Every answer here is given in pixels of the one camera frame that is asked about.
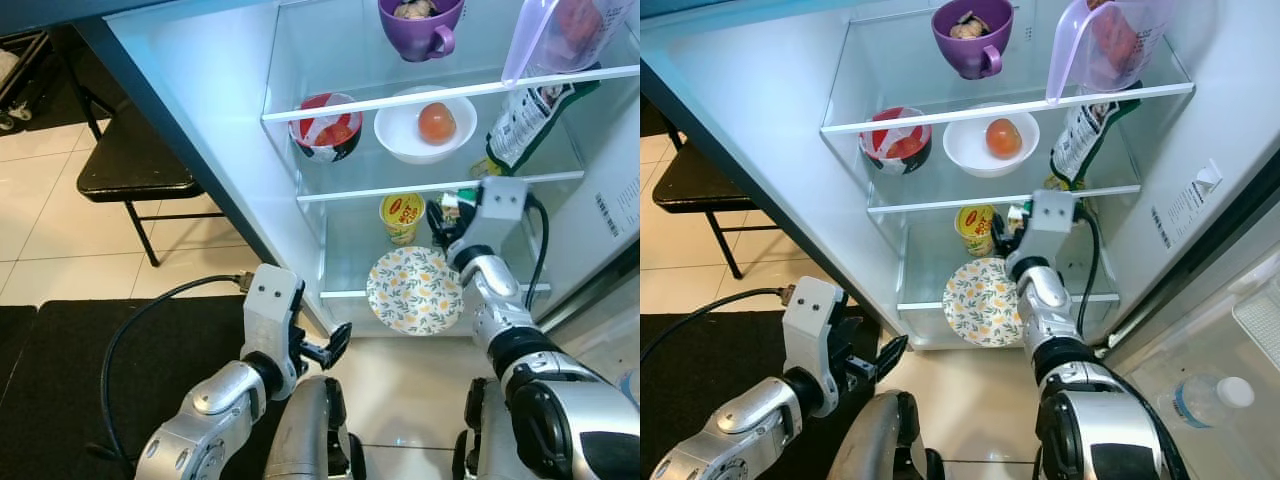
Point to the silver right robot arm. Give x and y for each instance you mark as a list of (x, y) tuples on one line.
[(1045, 295), (500, 290)]

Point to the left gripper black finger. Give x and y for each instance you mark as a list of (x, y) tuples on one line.
[(890, 358), (337, 345)]

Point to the grey steel fridge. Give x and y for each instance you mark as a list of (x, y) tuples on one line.
[(780, 100), (220, 100)]

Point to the red white noodle bowl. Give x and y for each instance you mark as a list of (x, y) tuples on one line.
[(895, 145), (325, 130)]

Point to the floral print plate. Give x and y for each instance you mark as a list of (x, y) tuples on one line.
[(410, 295), (975, 305)]

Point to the purple ceramic cup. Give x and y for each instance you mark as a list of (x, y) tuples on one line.
[(968, 55), (420, 38)]

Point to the small green white carton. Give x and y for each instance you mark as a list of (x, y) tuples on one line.
[(462, 200), (1018, 210)]

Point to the black floor mat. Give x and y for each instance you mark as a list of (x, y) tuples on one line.
[(60, 380), (700, 400)]

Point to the clear water bottle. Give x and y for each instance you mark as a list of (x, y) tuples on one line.
[(1205, 402)]

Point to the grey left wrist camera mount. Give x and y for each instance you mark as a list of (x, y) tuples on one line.
[(812, 325), (272, 310)]

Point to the silver right robot leg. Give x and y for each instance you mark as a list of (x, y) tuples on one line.
[(485, 440)]

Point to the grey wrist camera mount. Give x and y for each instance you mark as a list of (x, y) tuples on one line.
[(272, 310), (1052, 220), (500, 210), (812, 325)]

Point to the yellow cup noodle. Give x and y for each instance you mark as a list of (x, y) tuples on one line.
[(975, 232), (402, 220)]

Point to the red tomato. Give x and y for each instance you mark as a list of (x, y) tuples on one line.
[(437, 123), (1005, 138)]

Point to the grey steel fridge door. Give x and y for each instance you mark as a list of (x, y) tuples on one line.
[(1200, 340), (610, 340)]

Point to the glass fridge shelf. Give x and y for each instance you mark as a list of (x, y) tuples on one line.
[(345, 293), (920, 303), (900, 118), (920, 203), (350, 103), (360, 192)]

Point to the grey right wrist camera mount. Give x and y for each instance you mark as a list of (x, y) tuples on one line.
[(1052, 220), (500, 210)]

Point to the black green snack bag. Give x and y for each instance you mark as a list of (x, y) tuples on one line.
[(525, 130), (1085, 140)]

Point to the clear plastic jug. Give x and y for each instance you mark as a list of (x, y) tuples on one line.
[(550, 45), (1095, 55)]

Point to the black wheeled cart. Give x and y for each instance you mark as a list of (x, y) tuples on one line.
[(20, 80)]

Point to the silver left robot leg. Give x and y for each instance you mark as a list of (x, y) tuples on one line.
[(305, 430), (875, 440)]

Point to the black stool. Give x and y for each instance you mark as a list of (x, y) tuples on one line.
[(700, 185), (135, 165)]

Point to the silver robot leg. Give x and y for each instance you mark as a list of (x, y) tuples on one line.
[(875, 440), (305, 430), (485, 440)]

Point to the garlic bulbs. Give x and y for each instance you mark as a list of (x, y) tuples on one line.
[(415, 9), (968, 26)]

